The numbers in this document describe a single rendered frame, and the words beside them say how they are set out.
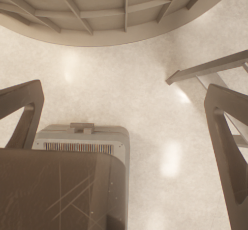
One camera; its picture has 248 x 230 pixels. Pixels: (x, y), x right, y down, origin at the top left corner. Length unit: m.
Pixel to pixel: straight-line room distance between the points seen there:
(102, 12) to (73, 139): 0.62
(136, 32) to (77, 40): 0.35
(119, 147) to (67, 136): 0.27
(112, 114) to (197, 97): 0.52
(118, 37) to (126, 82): 0.26
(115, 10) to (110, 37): 0.38
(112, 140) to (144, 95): 0.38
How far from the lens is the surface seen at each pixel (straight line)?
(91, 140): 1.12
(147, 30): 1.34
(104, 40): 1.33
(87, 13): 0.97
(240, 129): 1.19
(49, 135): 1.18
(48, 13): 1.01
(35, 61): 1.44
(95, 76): 1.34
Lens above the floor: 1.33
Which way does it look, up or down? 83 degrees down
